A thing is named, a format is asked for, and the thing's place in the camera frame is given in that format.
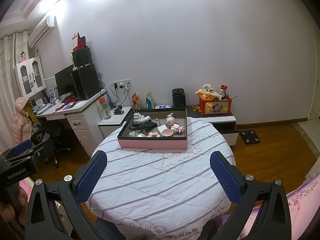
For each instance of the pink bed sheet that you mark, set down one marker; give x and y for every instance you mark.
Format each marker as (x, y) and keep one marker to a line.
(303, 205)

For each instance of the water bottle orange cap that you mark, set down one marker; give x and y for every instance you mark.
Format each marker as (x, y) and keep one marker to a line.
(104, 108)

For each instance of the white rabbit figurine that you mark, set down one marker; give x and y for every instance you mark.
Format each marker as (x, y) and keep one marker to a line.
(136, 134)

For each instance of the person left hand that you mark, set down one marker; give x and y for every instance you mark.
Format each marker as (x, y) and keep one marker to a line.
(12, 222)

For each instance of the white phone charger block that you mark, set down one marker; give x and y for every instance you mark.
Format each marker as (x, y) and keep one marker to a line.
(161, 128)

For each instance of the white low side cabinet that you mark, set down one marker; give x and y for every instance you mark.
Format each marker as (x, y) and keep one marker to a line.
(108, 126)

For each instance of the white air conditioner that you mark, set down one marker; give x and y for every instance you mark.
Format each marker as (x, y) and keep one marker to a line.
(41, 29)

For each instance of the orange snack bag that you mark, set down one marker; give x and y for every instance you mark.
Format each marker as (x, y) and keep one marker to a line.
(135, 101)

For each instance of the black computer monitor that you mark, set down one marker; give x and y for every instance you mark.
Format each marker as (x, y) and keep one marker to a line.
(64, 81)

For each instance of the wall power outlet strip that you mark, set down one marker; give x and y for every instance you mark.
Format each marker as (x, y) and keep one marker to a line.
(126, 83)

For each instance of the black computer tower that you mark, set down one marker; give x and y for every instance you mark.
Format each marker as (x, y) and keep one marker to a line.
(85, 80)

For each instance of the white striped quilted tablecloth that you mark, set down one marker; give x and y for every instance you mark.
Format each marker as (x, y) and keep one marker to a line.
(162, 194)

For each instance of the black speaker box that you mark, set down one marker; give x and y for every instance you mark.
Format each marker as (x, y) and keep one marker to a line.
(82, 57)

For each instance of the red toy crate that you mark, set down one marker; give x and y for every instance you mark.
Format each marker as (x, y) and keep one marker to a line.
(214, 106)

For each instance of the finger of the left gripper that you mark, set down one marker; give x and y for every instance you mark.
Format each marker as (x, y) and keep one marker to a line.
(17, 150)
(36, 150)

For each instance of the wet wipes pack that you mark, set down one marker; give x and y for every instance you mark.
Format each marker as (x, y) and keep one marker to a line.
(163, 106)

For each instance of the blue white snack bag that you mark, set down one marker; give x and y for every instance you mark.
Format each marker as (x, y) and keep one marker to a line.
(150, 104)

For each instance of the black office chair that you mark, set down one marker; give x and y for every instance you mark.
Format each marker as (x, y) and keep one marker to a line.
(55, 135)

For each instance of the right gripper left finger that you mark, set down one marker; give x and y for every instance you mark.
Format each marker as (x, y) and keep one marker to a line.
(43, 220)

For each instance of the black white tv stand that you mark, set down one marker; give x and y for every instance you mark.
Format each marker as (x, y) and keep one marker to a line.
(224, 123)

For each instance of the pink pig figurine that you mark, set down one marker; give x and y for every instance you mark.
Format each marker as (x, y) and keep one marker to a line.
(170, 120)

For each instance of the pink pastel brick figure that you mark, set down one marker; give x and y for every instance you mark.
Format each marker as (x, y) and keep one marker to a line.
(153, 135)

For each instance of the white desk with drawers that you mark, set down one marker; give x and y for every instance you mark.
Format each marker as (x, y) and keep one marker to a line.
(84, 119)

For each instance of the yellow white plush toys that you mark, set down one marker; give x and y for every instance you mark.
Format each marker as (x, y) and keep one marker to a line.
(207, 93)

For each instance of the black tv remote control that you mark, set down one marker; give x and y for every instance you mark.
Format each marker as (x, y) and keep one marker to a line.
(147, 125)

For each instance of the pink jacket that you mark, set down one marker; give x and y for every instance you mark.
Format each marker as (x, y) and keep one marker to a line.
(21, 123)

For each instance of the white wall cupboard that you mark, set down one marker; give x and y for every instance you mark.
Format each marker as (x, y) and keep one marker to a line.
(30, 77)

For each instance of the pink black storage box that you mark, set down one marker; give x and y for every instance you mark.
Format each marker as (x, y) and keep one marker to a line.
(174, 142)

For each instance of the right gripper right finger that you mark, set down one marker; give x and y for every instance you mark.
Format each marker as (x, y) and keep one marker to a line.
(273, 219)

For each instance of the rose gold round tin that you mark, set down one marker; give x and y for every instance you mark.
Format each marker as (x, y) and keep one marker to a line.
(167, 132)

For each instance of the black cylindrical appliance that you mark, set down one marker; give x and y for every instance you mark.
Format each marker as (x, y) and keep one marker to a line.
(178, 98)

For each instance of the black bathroom scale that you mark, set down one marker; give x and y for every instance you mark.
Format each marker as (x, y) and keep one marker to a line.
(249, 137)

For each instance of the white pink brick figure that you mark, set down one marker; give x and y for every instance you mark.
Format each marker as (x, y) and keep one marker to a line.
(177, 129)

